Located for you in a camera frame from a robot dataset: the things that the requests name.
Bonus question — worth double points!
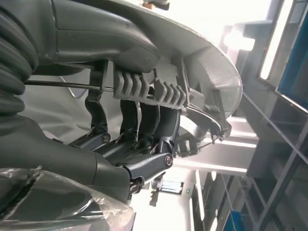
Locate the blue metal shelf rack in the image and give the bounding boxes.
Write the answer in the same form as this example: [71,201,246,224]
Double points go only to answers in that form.
[222,0,308,231]

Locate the ceiling light strip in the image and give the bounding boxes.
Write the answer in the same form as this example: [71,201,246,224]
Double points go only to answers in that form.
[222,30,256,51]
[260,0,294,80]
[195,169,205,221]

